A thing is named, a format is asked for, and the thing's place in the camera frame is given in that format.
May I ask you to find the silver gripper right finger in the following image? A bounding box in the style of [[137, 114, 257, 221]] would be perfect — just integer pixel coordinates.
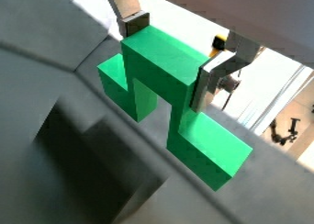
[[190, 31, 261, 112]]

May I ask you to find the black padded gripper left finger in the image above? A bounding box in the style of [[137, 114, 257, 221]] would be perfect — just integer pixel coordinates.
[[109, 0, 150, 38]]

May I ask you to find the green stepped block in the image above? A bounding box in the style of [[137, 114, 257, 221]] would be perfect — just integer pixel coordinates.
[[98, 26, 252, 190]]

